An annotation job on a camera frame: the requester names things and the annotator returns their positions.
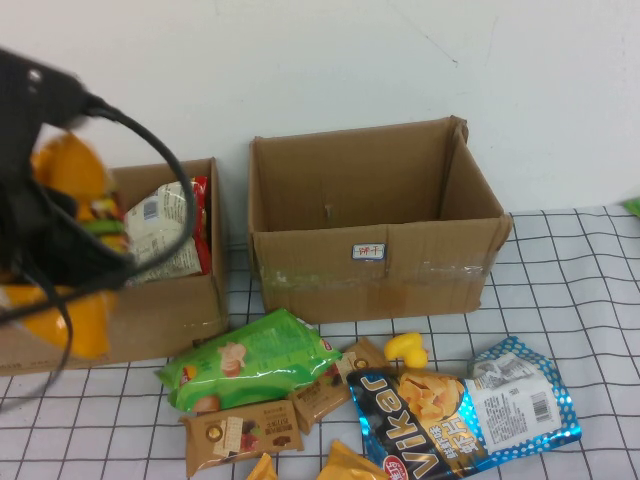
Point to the large brown cookie pack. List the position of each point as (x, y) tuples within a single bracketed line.
[(240, 435)]

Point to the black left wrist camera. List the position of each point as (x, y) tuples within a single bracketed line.
[(35, 100)]

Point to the yellow rubber duck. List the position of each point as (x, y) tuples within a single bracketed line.
[(406, 351)]

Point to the small orange snack packet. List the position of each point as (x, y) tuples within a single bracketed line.
[(261, 467)]

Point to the green Lay's chip bag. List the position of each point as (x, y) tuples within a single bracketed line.
[(260, 360)]

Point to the white blue shrimp snack bag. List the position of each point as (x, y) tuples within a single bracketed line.
[(160, 220)]

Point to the red snack bag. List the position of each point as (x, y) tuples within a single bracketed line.
[(202, 215)]

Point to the label sticker red handwriting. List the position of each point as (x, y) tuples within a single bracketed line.
[(369, 252)]

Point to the brown cardboard box, chips label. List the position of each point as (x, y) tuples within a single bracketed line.
[(165, 310)]

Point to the blue Vikar shrimp chip bag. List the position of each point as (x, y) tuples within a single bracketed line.
[(450, 420)]

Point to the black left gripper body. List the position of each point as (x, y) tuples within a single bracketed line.
[(55, 250)]

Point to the tall brown cardboard box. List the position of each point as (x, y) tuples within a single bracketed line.
[(350, 290)]

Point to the green object at cloth edge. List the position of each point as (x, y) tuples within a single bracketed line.
[(632, 207)]

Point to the orange puffed snack bag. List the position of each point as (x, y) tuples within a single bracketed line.
[(85, 325)]

